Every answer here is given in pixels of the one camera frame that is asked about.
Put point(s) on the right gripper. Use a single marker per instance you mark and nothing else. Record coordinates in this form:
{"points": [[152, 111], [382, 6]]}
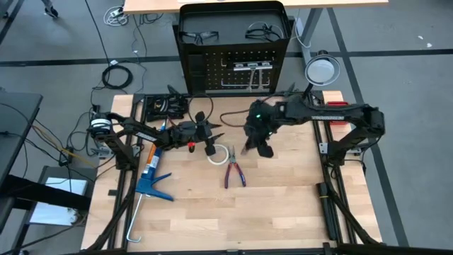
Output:
{"points": [[262, 125]]}

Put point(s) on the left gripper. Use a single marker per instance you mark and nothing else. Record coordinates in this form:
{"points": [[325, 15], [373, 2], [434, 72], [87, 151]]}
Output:
{"points": [[187, 134]]}

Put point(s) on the white masking tape roll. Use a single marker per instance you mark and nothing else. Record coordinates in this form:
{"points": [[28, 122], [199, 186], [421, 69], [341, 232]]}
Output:
{"points": [[223, 161]]}

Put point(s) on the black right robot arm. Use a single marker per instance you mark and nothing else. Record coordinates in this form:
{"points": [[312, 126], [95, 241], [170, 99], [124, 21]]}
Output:
{"points": [[329, 113]]}

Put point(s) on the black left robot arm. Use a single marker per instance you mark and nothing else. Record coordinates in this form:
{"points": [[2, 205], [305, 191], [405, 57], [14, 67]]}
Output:
{"points": [[141, 132]]}

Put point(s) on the red plastic tab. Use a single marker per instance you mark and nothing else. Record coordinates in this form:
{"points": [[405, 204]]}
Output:
{"points": [[191, 147]]}

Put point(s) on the black pegboard bin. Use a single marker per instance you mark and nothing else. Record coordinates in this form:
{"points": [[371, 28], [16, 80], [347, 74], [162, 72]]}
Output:
{"points": [[198, 82], [196, 63]]}

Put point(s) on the blue caulking gun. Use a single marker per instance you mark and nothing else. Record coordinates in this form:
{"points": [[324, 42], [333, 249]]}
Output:
{"points": [[147, 186]]}

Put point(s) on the red plastic box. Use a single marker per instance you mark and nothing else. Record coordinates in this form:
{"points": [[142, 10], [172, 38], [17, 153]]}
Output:
{"points": [[336, 103]]}

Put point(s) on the black folded tripod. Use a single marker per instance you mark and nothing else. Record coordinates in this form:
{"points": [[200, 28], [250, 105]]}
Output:
{"points": [[327, 212]]}

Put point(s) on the black desk lamp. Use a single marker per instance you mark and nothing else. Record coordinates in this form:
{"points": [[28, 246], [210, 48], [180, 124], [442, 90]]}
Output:
{"points": [[322, 69]]}

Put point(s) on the black pegboard cart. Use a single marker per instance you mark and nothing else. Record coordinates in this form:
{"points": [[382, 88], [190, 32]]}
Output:
{"points": [[212, 17]]}

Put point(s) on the black power adapter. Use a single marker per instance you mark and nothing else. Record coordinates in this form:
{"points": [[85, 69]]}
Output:
{"points": [[63, 160]]}

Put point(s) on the light wooden desk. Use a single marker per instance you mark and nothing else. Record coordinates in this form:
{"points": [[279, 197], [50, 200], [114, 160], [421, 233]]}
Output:
{"points": [[318, 5]]}

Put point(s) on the white flat panel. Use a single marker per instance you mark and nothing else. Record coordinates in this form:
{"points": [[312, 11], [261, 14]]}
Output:
{"points": [[56, 216]]}

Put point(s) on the black metal floor beam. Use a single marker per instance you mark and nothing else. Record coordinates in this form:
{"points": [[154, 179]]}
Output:
{"points": [[42, 193]]}

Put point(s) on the person's foot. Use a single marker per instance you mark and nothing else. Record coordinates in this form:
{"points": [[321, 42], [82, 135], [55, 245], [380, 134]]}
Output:
{"points": [[52, 12]]}

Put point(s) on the black desk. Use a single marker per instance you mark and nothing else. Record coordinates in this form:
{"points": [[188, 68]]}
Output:
{"points": [[14, 124]]}

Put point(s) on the silver pegboard hook rail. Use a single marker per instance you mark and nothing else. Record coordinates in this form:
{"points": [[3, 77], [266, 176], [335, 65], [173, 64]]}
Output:
{"points": [[237, 85], [224, 65]]}

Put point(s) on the black metal rig frame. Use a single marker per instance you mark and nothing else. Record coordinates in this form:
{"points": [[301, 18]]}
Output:
{"points": [[389, 250]]}

